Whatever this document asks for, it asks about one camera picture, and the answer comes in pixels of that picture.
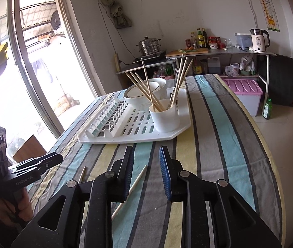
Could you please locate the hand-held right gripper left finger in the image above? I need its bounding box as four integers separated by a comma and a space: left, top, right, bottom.
11, 145, 135, 248

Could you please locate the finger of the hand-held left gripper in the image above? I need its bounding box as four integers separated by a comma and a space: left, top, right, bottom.
9, 153, 64, 174

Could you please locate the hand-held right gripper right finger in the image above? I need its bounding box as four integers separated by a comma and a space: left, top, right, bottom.
159, 145, 283, 248

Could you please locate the white utensil cup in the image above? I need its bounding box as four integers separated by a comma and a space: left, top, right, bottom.
149, 99, 180, 133

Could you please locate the person's left hand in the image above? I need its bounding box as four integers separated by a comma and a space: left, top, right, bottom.
0, 195, 33, 223

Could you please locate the white plastic dish rack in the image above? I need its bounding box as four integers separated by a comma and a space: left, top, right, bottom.
78, 86, 191, 144

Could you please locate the striped tablecloth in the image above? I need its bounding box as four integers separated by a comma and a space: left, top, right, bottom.
26, 74, 285, 248

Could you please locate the small white bowl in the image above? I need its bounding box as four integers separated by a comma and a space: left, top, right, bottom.
124, 81, 160, 106

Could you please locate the glass sliding door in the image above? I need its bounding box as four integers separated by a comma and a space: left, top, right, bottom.
0, 0, 104, 161

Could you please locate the pink lidded storage box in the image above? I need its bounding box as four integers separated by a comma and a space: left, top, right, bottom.
223, 79, 263, 117

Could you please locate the black induction stove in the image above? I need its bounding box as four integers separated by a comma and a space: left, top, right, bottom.
132, 49, 168, 64

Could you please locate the wooden cutting board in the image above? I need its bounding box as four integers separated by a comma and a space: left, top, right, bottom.
166, 48, 209, 56

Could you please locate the steel steamer pot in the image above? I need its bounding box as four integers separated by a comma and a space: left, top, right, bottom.
137, 37, 162, 56

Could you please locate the outdoor air conditioner unit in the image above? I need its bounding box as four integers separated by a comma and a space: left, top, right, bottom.
50, 10, 65, 35

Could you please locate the black panel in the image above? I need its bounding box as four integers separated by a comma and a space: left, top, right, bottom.
268, 54, 293, 107

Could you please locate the clear plastic container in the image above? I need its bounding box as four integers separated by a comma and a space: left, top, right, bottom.
235, 32, 253, 49

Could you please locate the grey hanging cloth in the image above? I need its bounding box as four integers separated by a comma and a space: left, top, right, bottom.
110, 2, 133, 29

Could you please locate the white electric kettle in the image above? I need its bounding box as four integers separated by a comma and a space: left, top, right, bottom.
250, 28, 270, 54

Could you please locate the giraffe wall poster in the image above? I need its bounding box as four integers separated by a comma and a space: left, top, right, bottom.
252, 0, 280, 33

